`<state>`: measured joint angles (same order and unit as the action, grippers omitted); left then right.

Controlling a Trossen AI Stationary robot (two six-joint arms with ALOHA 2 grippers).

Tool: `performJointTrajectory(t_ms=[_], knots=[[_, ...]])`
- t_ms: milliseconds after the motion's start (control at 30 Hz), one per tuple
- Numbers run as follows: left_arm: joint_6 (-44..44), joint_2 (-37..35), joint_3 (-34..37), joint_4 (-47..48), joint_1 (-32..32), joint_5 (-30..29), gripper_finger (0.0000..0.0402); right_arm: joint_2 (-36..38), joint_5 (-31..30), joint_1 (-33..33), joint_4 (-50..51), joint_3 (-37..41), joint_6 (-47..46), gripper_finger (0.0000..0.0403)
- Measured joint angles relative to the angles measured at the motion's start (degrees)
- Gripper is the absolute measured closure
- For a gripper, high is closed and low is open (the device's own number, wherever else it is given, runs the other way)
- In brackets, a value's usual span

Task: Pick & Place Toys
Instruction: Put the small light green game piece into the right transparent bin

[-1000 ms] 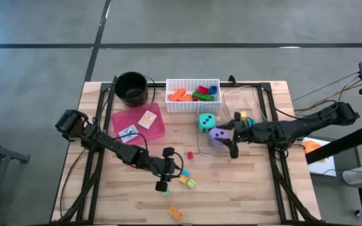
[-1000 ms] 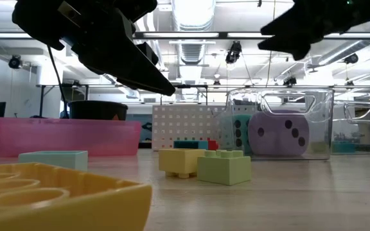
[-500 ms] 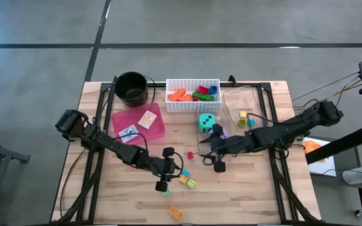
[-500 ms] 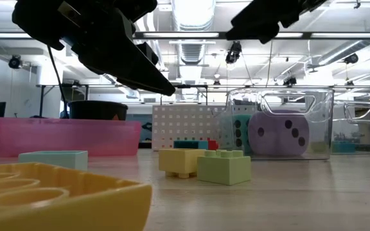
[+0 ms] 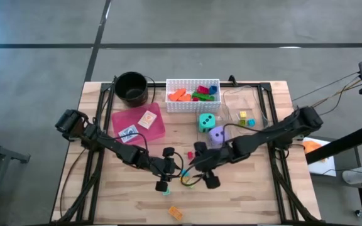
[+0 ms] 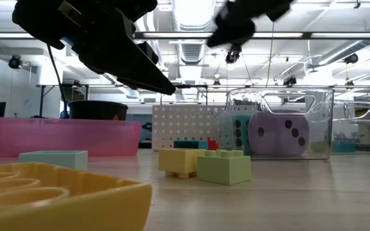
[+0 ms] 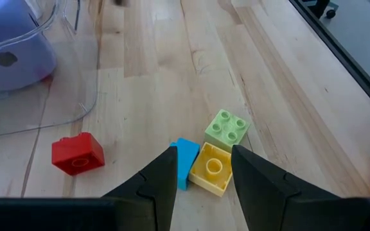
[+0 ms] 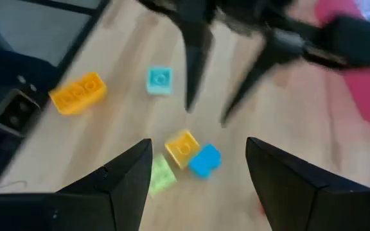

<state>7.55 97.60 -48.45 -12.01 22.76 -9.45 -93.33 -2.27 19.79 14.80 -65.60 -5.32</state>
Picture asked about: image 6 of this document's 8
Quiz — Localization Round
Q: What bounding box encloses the silver air duct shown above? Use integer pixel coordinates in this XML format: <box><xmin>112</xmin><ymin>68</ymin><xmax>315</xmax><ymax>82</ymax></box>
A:
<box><xmin>171</xmin><ymin>0</ymin><xmax>217</xmax><ymax>65</ymax></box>

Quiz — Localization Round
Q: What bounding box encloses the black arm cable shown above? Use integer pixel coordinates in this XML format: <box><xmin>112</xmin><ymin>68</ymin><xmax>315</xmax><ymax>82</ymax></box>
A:
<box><xmin>46</xmin><ymin>44</ymin><xmax>69</xmax><ymax>103</ymax></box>

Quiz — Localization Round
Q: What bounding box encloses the black ceiling-mounted camera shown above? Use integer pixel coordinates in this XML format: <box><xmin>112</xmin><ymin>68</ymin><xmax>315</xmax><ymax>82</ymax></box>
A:
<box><xmin>283</xmin><ymin>75</ymin><xmax>298</xmax><ymax>87</ymax></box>
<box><xmin>8</xmin><ymin>55</ymin><xmax>22</xmax><ymax>70</ymax></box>
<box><xmin>344</xmin><ymin>53</ymin><xmax>359</xmax><ymax>65</ymax></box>
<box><xmin>225</xmin><ymin>44</ymin><xmax>242</xmax><ymax>64</ymax></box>

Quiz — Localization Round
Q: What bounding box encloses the small yellow toy block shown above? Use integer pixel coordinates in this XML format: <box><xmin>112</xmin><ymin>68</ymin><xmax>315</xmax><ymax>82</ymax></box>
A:
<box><xmin>158</xmin><ymin>148</ymin><xmax>207</xmax><ymax>179</ymax></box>

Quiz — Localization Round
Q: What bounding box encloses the clear plastic bin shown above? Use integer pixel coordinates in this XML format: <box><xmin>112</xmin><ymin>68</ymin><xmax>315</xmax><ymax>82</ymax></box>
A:
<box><xmin>331</xmin><ymin>101</ymin><xmax>370</xmax><ymax>155</ymax></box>
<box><xmin>225</xmin><ymin>87</ymin><xmax>335</xmax><ymax>160</ymax></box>

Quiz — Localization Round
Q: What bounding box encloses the large yellow toy block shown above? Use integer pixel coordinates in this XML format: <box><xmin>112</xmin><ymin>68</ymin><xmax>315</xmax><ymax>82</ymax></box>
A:
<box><xmin>0</xmin><ymin>162</ymin><xmax>153</xmax><ymax>231</ymax></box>

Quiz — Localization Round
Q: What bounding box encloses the white perforated basket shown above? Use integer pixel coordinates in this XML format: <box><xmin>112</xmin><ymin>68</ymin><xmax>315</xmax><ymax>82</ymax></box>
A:
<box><xmin>152</xmin><ymin>105</ymin><xmax>229</xmax><ymax>151</ymax></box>

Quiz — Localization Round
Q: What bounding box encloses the purple foam die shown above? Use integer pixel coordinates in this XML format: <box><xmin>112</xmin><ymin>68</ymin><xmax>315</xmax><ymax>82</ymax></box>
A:
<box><xmin>247</xmin><ymin>110</ymin><xmax>310</xmax><ymax>157</ymax></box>

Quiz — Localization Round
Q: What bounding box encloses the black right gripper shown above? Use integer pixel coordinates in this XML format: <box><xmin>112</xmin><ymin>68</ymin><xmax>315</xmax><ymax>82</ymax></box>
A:
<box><xmin>206</xmin><ymin>0</ymin><xmax>295</xmax><ymax>48</ymax></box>

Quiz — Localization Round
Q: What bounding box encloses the small lime toy block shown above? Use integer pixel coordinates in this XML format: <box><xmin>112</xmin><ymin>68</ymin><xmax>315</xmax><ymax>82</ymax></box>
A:
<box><xmin>310</xmin><ymin>141</ymin><xmax>329</xmax><ymax>153</ymax></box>

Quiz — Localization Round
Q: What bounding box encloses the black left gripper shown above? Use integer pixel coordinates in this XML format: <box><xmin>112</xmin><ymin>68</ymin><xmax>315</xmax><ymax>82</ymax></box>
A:
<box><xmin>11</xmin><ymin>0</ymin><xmax>177</xmax><ymax>96</ymax></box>

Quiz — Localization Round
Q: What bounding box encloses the small mint toy block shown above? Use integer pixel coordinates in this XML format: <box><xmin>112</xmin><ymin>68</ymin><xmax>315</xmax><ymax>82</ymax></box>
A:
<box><xmin>17</xmin><ymin>150</ymin><xmax>89</xmax><ymax>171</ymax></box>

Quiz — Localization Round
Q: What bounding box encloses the black overhead frame beam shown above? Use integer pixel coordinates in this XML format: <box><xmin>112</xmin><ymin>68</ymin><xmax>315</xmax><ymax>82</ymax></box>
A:
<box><xmin>0</xmin><ymin>31</ymin><xmax>370</xmax><ymax>40</ymax></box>

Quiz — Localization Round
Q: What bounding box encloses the small blue toy block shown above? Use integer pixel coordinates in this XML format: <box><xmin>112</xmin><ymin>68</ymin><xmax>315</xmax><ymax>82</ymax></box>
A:
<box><xmin>173</xmin><ymin>139</ymin><xmax>209</xmax><ymax>150</ymax></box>

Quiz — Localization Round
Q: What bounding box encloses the pink translucent tray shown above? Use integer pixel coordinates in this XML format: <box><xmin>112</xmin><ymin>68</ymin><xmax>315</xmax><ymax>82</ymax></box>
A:
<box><xmin>0</xmin><ymin>117</ymin><xmax>142</xmax><ymax>158</ymax></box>

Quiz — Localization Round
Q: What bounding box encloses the teal foam die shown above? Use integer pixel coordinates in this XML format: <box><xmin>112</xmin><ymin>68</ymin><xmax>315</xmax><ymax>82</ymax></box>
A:
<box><xmin>225</xmin><ymin>114</ymin><xmax>252</xmax><ymax>154</ymax></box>

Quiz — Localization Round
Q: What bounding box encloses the black round pot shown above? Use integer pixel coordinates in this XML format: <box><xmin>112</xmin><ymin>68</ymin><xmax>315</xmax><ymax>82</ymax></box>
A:
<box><xmin>69</xmin><ymin>100</ymin><xmax>129</xmax><ymax>121</ymax></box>

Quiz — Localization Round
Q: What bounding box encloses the small light green block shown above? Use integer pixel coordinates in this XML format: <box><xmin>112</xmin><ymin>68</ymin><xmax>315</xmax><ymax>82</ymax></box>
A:
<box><xmin>197</xmin><ymin>149</ymin><xmax>252</xmax><ymax>186</ymax></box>

